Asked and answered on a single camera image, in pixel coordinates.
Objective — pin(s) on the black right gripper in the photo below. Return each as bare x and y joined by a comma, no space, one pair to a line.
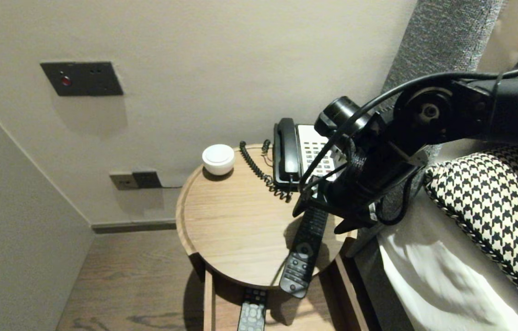
364,184

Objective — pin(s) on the slim black remote control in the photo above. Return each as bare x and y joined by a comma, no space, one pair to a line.
302,262

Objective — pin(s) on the black remote with coloured buttons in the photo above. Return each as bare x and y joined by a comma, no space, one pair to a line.
252,317

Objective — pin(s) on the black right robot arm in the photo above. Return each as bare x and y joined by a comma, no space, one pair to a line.
516,110

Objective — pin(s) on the black telephone handset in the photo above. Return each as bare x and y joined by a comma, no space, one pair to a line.
288,151

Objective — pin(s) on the black and white desk telephone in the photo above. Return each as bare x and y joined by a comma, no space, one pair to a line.
310,138

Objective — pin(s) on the dark grey bed base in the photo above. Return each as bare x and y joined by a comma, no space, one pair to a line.
373,294

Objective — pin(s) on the round wooden nightstand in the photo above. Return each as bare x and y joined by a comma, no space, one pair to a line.
231,220

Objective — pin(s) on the white bed sheet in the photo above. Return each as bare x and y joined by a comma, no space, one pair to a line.
424,285

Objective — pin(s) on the white round puck device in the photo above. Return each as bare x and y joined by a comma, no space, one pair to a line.
218,158

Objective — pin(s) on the houndstooth black and white pillow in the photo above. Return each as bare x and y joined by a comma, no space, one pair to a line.
493,207

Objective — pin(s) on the brown skirting board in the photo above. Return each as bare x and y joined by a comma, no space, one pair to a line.
134,226

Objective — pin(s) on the grey upholstered headboard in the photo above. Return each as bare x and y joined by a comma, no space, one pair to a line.
442,37

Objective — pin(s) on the beige upholstered headboard panel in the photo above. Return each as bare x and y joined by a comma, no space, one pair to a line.
516,27

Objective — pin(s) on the grey wall socket plate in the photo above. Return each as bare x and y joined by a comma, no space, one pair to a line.
123,181

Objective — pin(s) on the dark wall switch panel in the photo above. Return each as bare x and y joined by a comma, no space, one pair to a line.
83,79

